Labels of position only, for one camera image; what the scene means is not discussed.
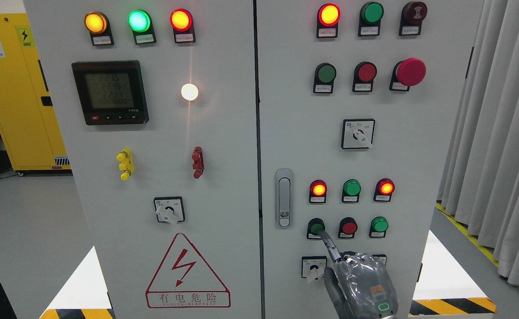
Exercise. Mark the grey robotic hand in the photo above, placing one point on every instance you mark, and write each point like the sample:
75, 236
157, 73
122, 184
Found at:
358, 285

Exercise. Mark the green start push button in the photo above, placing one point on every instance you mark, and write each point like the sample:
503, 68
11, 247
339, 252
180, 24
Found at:
315, 225

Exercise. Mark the lower red push button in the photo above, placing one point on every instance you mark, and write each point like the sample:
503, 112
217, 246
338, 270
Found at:
347, 228

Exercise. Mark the red push button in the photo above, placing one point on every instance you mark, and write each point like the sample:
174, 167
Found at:
347, 228
363, 77

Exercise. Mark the lower right green push button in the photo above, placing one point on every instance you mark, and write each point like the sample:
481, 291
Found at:
378, 227

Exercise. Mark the upper red push button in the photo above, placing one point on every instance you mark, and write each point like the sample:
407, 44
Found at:
363, 77

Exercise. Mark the upper green push button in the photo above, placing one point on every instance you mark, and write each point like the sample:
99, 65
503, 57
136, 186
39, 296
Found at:
324, 76

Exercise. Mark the red emergency stop mushroom button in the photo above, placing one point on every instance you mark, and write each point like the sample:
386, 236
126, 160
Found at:
407, 73

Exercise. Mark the lower middle green indicator lamp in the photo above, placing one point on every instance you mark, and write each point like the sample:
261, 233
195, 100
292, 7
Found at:
351, 191

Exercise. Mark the green indicator lamp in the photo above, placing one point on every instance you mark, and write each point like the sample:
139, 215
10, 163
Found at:
351, 191
142, 27

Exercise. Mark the lower right red indicator lamp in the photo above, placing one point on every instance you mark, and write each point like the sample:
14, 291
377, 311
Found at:
384, 190

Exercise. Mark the red indicator lamp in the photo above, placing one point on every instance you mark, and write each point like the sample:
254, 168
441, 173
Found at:
182, 23
384, 190
317, 192

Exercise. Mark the lower left red indicator lamp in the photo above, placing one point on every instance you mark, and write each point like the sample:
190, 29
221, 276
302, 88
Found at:
317, 192

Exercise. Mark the grey curtain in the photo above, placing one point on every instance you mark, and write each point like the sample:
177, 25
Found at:
480, 184

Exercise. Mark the red electric hazard warning sticker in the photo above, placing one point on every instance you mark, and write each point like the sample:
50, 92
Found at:
185, 279

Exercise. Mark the grey electrical control cabinet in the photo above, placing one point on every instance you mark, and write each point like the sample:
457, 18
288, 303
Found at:
253, 62

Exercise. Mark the red terminal block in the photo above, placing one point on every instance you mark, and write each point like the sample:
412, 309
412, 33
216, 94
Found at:
198, 162

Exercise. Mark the white lit indicator lamp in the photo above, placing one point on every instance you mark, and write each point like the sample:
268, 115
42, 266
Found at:
189, 92

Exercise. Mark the yellow terminal block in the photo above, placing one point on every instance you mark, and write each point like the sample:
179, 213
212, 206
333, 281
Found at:
125, 158

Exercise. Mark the green lamp top right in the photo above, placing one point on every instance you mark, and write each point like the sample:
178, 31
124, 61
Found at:
371, 14

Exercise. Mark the red lit lamp top right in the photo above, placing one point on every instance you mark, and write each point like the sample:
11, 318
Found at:
328, 18

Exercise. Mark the dark red buzzer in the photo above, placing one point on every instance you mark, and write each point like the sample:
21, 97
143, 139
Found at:
411, 19

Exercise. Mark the black digital power meter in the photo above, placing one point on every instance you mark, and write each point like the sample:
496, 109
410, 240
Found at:
111, 92

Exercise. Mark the red indicator lamp top left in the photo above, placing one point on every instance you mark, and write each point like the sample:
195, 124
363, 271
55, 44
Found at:
182, 23

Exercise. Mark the green indicator lamp top left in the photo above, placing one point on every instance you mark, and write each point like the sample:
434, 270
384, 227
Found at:
142, 27

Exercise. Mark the yellow indicator lamp top left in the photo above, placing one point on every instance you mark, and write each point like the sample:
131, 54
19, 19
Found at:
99, 28

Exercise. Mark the yellow safety cabinet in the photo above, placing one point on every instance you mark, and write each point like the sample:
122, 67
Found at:
28, 124

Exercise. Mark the black knob selector switch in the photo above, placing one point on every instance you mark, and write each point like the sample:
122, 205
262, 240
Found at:
381, 258

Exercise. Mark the lower white rotary selector switch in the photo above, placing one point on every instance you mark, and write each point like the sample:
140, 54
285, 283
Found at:
312, 268

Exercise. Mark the grey door latch handle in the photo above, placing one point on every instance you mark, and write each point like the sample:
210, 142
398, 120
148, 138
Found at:
283, 197

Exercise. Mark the upper right rotary selector switch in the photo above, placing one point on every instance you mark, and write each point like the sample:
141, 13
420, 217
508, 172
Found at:
357, 133

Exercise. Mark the left panel rotary selector switch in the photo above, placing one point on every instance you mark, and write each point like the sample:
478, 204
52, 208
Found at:
169, 210

